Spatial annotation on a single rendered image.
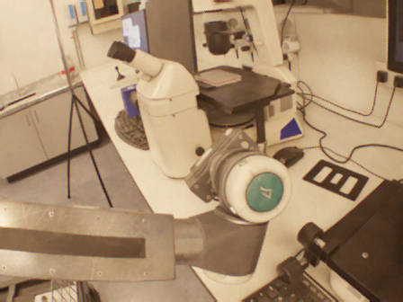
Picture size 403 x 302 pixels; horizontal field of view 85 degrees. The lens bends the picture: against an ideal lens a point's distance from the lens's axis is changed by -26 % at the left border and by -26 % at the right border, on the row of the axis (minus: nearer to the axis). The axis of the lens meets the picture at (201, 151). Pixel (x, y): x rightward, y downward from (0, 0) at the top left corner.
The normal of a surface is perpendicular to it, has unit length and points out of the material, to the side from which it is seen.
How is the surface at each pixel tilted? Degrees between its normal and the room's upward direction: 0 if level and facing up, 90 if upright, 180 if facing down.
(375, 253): 0
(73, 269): 56
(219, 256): 74
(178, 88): 86
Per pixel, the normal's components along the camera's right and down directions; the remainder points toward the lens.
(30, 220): 0.47, -0.24
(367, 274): -0.15, -0.86
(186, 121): 0.47, 0.38
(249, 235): 0.36, 0.14
